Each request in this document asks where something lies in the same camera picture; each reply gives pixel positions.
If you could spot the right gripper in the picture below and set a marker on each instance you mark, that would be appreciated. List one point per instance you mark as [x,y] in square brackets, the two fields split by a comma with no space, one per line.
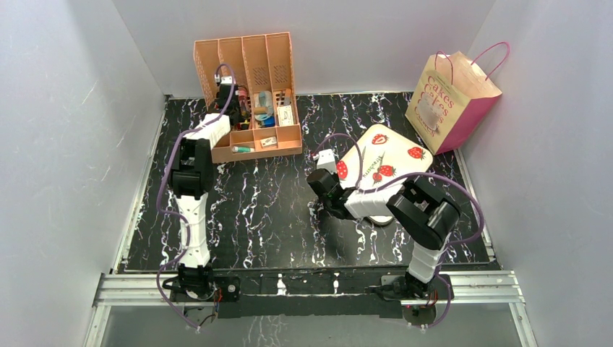
[321,204]

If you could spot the orange plastic file organizer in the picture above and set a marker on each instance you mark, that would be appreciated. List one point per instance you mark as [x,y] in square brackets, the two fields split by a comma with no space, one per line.
[258,63]

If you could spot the strawberry print tray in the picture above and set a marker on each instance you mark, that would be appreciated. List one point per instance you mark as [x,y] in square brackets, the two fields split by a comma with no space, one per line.
[383,155]

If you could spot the paper cake bag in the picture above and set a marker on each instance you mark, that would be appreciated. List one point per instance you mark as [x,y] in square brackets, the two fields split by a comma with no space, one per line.
[451,98]

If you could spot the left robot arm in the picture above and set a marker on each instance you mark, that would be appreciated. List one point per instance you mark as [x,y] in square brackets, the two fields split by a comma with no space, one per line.
[191,179]

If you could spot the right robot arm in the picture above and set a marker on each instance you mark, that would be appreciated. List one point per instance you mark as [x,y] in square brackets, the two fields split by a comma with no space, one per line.
[423,210]

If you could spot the blue tape dispenser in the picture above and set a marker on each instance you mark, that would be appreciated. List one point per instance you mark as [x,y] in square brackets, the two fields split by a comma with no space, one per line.
[263,109]

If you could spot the green marker pen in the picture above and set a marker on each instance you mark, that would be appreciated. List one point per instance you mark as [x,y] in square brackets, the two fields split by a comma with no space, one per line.
[242,149]

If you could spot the small white card box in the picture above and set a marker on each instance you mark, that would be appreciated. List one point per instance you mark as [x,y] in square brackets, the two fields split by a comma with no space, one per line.
[268,142]

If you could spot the white label box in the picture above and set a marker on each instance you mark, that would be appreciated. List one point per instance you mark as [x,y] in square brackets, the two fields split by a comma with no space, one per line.
[285,116]

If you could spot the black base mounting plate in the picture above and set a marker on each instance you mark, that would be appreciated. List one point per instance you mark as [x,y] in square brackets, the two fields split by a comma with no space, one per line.
[321,292]

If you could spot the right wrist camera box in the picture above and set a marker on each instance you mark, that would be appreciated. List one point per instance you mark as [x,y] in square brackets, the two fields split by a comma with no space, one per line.
[325,159]

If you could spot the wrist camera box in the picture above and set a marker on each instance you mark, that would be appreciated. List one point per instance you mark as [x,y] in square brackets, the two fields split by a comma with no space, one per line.
[325,159]
[223,80]

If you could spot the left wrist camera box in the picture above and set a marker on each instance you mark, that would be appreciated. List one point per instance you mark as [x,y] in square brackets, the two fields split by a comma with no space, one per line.
[223,80]

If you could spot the aluminium frame rail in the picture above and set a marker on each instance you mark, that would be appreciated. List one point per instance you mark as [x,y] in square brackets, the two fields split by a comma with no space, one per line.
[469,287]

